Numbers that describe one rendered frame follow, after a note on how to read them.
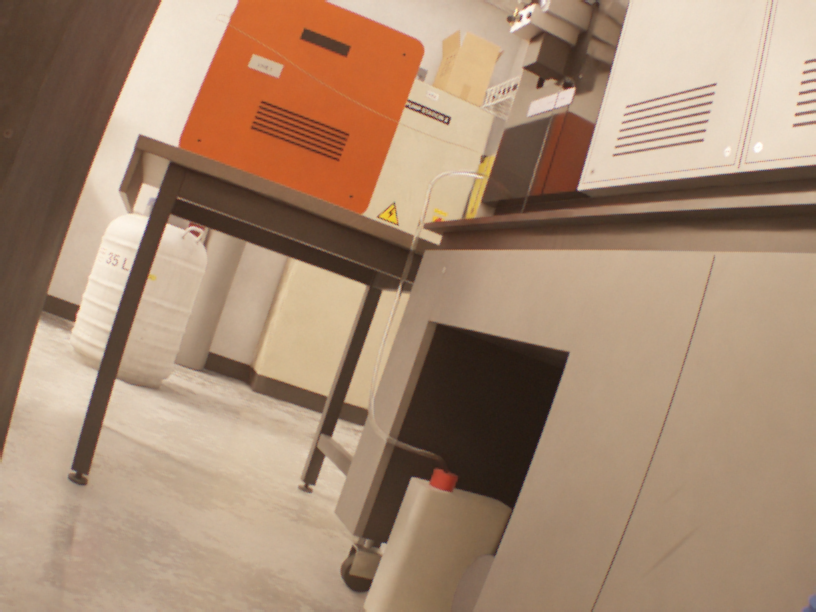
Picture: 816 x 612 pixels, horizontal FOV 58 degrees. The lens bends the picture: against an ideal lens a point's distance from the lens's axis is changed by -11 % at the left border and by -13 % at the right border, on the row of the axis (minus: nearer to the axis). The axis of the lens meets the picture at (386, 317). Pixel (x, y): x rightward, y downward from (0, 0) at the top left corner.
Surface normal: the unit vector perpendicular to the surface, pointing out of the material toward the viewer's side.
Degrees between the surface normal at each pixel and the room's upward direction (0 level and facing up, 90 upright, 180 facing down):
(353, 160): 90
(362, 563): 90
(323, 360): 90
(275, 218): 90
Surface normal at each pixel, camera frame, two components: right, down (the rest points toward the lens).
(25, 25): 0.09, 0.00
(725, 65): -0.90, -0.32
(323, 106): 0.29, 0.07
